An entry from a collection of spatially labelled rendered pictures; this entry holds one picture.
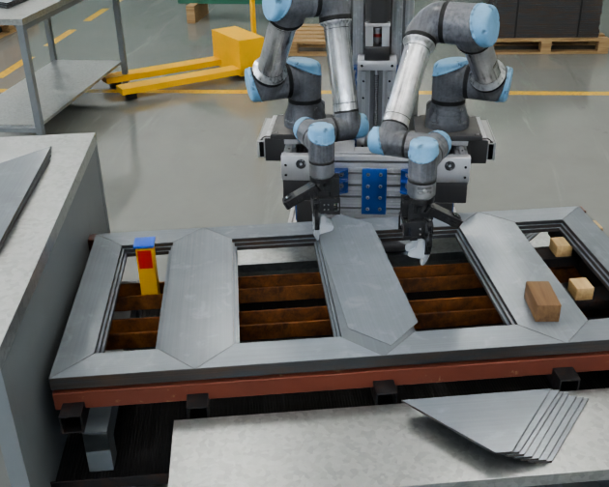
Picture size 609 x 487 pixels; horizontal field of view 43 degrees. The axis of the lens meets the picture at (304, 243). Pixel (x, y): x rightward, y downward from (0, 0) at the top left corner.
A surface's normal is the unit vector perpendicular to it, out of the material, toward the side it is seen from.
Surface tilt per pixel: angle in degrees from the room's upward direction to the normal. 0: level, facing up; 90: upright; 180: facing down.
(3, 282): 0
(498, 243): 0
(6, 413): 90
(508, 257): 0
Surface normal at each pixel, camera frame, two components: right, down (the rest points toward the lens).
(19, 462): 0.09, 0.46
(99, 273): -0.02, -0.88
